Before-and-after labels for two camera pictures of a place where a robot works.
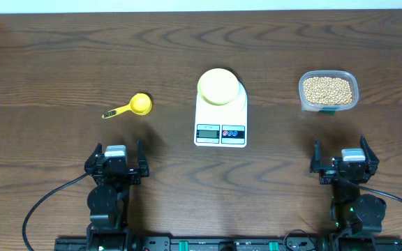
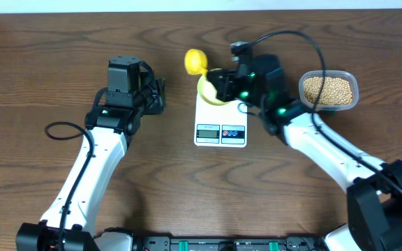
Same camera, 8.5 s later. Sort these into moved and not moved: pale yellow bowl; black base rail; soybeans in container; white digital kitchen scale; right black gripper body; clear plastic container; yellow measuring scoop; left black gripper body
Moved: yellow measuring scoop; left black gripper body; right black gripper body
Not moved: soybeans in container; white digital kitchen scale; clear plastic container; pale yellow bowl; black base rail
